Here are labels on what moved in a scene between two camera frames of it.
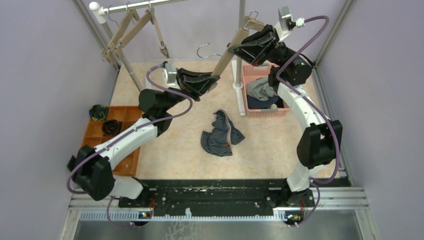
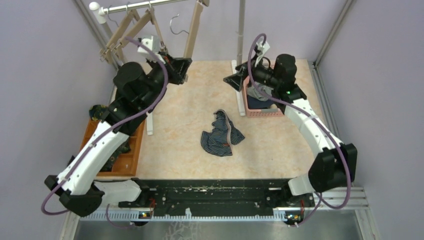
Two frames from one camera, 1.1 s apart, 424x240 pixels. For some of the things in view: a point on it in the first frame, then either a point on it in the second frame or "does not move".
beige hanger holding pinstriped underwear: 250,22 → 193,31
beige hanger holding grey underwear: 163,48 does not move
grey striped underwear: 260,88 does not move
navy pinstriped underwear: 224,135 does not move
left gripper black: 194,83 → 177,67
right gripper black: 257,48 → 236,79
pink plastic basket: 251,72 does not move
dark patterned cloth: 98,112 does not move
